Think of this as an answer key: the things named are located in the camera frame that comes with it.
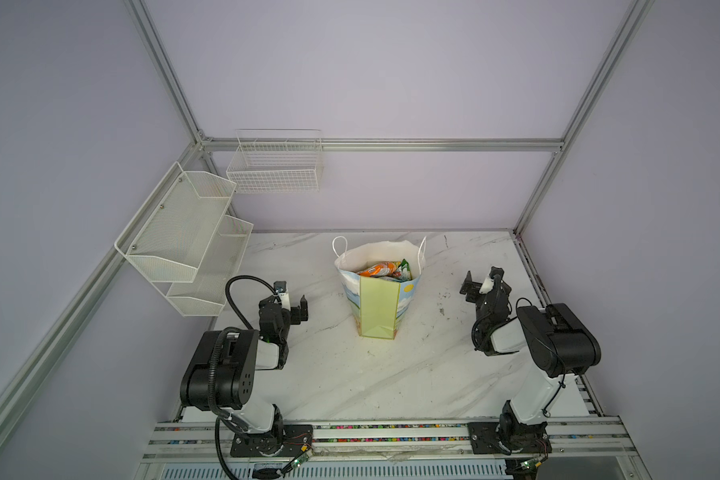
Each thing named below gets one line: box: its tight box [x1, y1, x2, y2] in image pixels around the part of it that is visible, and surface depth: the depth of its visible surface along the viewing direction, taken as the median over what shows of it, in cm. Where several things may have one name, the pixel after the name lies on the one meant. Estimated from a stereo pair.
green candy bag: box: [396, 258, 413, 281], surface depth 91 cm
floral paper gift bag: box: [332, 235, 427, 340], surface depth 83 cm
